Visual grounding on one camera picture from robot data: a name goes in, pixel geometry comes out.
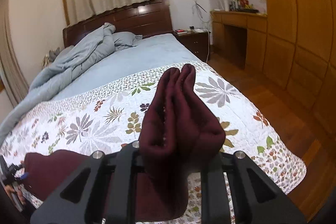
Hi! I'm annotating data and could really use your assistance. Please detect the maroon pants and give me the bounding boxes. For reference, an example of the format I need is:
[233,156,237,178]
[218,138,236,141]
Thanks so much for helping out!
[25,64,226,221]

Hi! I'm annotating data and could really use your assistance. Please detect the floral white quilt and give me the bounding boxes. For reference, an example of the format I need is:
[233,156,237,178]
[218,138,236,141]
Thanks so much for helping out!
[1,61,306,223]

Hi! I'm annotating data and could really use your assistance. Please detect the side window curtain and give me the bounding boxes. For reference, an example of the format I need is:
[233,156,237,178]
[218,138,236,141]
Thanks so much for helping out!
[1,0,29,106]

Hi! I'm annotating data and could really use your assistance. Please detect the light blue comforter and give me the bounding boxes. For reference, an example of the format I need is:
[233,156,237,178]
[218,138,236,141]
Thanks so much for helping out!
[1,23,116,143]

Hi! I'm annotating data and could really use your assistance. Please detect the light blue bed sheet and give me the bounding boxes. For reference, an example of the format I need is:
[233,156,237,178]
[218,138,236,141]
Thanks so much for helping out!
[52,34,199,101]

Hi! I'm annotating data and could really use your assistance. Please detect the light blue pillow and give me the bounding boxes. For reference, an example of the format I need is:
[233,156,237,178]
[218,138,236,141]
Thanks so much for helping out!
[112,32,143,51]

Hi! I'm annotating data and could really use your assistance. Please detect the dark wooden nightstand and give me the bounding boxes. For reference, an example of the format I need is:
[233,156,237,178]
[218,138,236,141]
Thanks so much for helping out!
[173,31,210,63]

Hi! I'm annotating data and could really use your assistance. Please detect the wooden wardrobe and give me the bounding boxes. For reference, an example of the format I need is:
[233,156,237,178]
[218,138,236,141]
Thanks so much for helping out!
[263,0,335,133]

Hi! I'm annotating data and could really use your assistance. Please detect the wooden desk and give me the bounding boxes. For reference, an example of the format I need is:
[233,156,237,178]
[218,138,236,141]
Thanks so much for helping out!
[211,10,268,73]

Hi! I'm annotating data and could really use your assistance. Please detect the dark wooden headboard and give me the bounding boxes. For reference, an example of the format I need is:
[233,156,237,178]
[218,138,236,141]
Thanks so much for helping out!
[63,0,173,47]

